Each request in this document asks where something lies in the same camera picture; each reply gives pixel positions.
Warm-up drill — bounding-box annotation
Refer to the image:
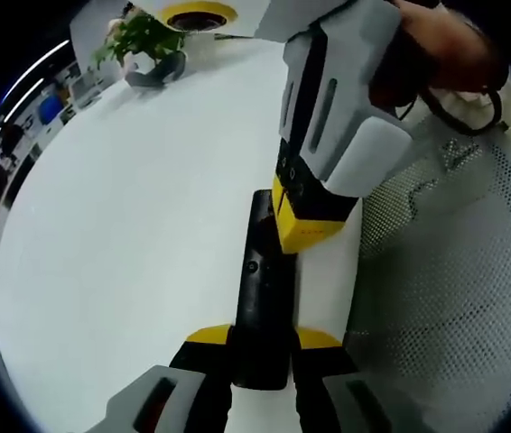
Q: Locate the white mesh chair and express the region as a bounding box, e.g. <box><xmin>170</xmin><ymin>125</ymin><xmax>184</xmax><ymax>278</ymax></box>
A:
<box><xmin>345</xmin><ymin>121</ymin><xmax>511</xmax><ymax>433</ymax></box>

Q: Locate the blue barrel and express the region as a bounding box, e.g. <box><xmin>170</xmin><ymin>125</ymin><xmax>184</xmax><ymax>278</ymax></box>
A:
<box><xmin>40</xmin><ymin>96</ymin><xmax>63</xmax><ymax>124</ymax></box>

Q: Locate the dark curved object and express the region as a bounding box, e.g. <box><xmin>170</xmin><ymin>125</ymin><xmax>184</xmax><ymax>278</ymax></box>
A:
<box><xmin>124</xmin><ymin>51</ymin><xmax>190</xmax><ymax>89</ymax></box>

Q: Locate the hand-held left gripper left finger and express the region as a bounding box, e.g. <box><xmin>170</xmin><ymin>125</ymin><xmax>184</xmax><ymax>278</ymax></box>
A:
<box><xmin>86</xmin><ymin>323</ymin><xmax>235</xmax><ymax>433</ymax></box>

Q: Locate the person's right hand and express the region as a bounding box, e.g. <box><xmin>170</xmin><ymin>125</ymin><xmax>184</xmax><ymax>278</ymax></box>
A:
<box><xmin>393</xmin><ymin>0</ymin><xmax>510</xmax><ymax>95</ymax></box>

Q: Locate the black remote control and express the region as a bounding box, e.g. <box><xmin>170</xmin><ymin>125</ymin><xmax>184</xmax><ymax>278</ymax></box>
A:
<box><xmin>230</xmin><ymin>189</ymin><xmax>302</xmax><ymax>391</ymax></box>

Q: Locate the black cable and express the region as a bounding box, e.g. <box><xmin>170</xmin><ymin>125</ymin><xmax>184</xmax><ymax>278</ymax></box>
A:
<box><xmin>393</xmin><ymin>83</ymin><xmax>510</xmax><ymax>137</ymax></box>

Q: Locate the green leafy plant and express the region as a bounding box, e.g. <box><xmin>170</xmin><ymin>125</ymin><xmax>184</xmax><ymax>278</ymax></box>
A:
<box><xmin>91</xmin><ymin>10</ymin><xmax>190</xmax><ymax>69</ymax></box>

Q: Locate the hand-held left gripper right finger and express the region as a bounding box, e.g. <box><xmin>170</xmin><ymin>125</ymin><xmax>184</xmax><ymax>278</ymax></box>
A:
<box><xmin>293</xmin><ymin>327</ymin><xmax>419</xmax><ymax>433</ymax></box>

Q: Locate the ceiling light strip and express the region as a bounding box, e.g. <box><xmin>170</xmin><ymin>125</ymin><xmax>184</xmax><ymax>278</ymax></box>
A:
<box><xmin>1</xmin><ymin>39</ymin><xmax>71</xmax><ymax>124</ymax></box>
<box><xmin>9</xmin><ymin>78</ymin><xmax>45</xmax><ymax>103</ymax></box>

